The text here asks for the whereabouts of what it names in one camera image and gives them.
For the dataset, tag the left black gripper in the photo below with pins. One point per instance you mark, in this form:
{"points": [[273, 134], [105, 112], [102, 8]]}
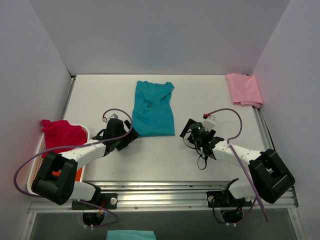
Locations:
{"points": [[128, 136]]}

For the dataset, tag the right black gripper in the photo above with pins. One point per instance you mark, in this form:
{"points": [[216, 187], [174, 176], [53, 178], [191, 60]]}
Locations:
{"points": [[186, 129]]}

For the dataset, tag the teal t-shirt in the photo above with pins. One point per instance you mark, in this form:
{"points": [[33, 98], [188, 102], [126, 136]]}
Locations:
{"points": [[152, 114]]}

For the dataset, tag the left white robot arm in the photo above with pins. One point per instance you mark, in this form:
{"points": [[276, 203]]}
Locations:
{"points": [[56, 177]]}

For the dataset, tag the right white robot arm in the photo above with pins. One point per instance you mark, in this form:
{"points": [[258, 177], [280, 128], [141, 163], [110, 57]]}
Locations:
{"points": [[268, 176]]}

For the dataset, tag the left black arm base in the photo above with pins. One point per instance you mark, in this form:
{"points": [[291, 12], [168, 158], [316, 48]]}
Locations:
{"points": [[107, 200]]}

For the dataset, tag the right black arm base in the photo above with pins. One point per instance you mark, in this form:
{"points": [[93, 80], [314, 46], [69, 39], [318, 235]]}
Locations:
{"points": [[224, 199]]}

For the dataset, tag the folded pink t-shirt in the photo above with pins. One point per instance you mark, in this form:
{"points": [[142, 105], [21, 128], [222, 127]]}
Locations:
{"points": [[244, 90]]}

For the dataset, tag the orange t-shirt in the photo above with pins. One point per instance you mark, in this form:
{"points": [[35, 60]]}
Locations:
{"points": [[79, 175]]}

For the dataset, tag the crimson red t-shirt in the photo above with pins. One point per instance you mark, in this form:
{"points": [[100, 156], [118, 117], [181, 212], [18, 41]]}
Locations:
{"points": [[62, 133]]}

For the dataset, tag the white perforated basket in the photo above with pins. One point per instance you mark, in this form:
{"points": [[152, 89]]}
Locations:
{"points": [[37, 162]]}

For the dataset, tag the teal folded cloth bottom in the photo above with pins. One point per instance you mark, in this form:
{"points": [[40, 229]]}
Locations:
{"points": [[130, 235]]}

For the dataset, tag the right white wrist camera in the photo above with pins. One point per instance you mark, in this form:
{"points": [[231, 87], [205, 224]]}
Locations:
{"points": [[209, 122]]}

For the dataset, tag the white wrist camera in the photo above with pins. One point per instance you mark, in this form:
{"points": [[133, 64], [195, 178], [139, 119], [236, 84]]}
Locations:
{"points": [[106, 118], [209, 122]]}

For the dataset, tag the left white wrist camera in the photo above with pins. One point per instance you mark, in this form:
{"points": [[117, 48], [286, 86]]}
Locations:
{"points": [[106, 118]]}

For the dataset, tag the aluminium mounting rail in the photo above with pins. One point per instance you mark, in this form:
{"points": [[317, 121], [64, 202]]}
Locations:
{"points": [[146, 196]]}

